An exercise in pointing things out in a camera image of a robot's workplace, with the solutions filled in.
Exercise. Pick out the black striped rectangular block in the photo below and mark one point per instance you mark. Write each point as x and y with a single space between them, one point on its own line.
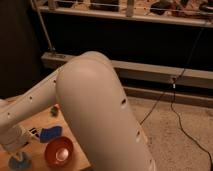
34 133

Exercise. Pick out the red bowl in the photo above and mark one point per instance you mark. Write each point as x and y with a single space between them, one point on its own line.
58 152

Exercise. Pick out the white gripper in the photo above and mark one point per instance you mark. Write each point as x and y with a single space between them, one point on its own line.
13 139

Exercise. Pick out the orange handled brush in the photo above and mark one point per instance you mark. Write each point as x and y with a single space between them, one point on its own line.
54 111

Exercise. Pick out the metal pole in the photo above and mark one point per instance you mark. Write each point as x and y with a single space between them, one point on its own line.
50 46

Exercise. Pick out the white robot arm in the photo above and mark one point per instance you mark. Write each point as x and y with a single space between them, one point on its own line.
95 107

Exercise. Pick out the wooden table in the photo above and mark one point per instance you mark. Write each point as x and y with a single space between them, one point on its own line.
35 149

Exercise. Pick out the blue sponge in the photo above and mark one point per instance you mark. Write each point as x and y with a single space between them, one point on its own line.
47 134

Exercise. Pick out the cluttered shelf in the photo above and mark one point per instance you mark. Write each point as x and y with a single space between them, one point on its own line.
197 13

